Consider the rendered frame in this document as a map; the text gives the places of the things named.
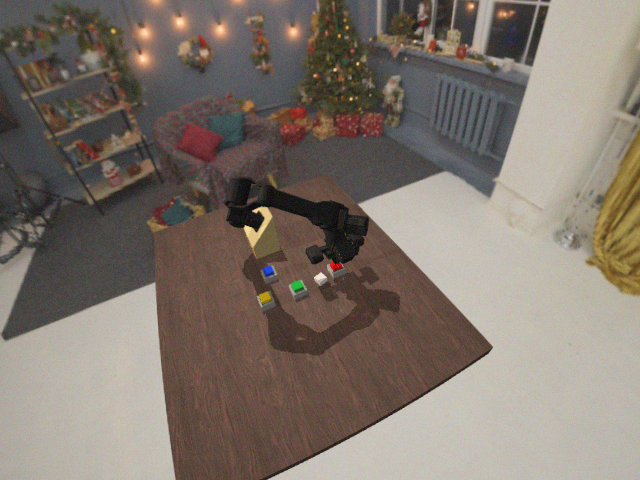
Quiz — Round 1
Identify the blue button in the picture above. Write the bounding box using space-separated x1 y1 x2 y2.
261 265 278 284

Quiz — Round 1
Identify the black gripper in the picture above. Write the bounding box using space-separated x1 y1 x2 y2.
305 230 364 265

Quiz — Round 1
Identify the green button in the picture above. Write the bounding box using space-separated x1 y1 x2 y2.
288 280 308 299

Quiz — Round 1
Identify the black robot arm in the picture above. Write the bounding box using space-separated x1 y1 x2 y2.
224 176 369 264

